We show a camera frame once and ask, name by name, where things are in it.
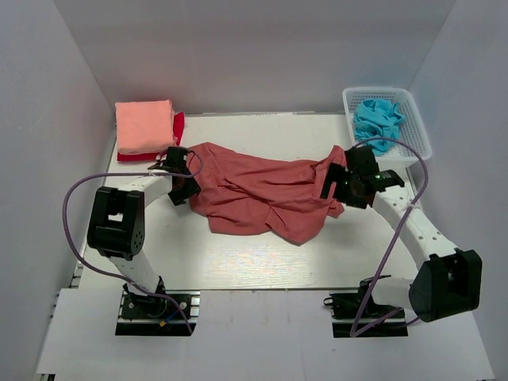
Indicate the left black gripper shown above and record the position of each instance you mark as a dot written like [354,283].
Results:
[178,198]

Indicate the dusty red t shirt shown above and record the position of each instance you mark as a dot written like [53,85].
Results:
[246,195]

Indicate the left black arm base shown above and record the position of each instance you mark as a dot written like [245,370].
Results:
[144,316]

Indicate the folded bright red t shirt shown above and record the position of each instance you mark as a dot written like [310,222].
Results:
[178,127]

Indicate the white plastic mesh basket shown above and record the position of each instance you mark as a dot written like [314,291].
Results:
[413,141]

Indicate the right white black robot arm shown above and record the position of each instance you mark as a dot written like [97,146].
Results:
[448,281]

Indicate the folded salmon pink t shirt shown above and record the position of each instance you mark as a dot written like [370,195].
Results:
[144,127]

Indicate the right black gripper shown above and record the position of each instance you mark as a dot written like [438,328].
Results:
[335,174]

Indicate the crumpled blue t shirt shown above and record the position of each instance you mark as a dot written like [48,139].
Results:
[381,118]

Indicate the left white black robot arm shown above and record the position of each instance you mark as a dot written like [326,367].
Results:
[117,223]

